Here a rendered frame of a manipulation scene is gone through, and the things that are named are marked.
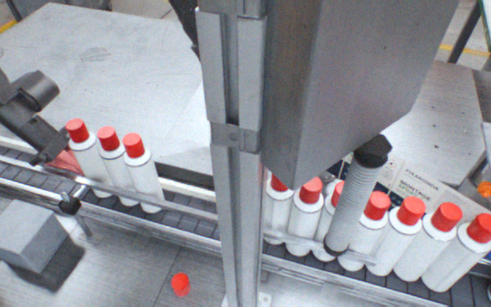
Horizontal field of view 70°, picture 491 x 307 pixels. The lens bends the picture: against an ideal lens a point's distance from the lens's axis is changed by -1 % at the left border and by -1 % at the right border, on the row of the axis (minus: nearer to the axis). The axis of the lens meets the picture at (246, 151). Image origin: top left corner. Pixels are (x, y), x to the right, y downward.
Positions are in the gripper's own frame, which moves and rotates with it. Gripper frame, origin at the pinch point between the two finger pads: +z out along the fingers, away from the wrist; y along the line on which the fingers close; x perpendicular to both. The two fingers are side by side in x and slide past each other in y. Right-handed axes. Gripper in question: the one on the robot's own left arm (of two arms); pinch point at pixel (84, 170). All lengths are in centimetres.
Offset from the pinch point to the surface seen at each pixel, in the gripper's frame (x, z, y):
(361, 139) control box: -63, 4, -11
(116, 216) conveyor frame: -3.5, 10.4, -5.5
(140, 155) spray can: -20.7, 1.8, -1.1
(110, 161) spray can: -14.7, -0.4, -2.5
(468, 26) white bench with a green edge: -62, 101, 175
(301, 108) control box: -64, -5, -18
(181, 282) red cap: -17.4, 23.5, -14.1
